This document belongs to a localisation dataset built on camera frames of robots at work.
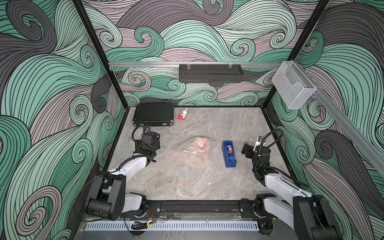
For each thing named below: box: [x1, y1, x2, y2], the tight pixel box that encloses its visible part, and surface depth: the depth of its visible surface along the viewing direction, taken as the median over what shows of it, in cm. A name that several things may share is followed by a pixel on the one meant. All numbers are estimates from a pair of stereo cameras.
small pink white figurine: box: [176, 107, 188, 120], surface depth 113 cm
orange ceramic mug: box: [189, 138, 209, 154], surface depth 90 cm
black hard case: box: [132, 102, 174, 126], surface depth 116 cm
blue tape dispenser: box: [221, 141, 237, 168], surface depth 89 cm
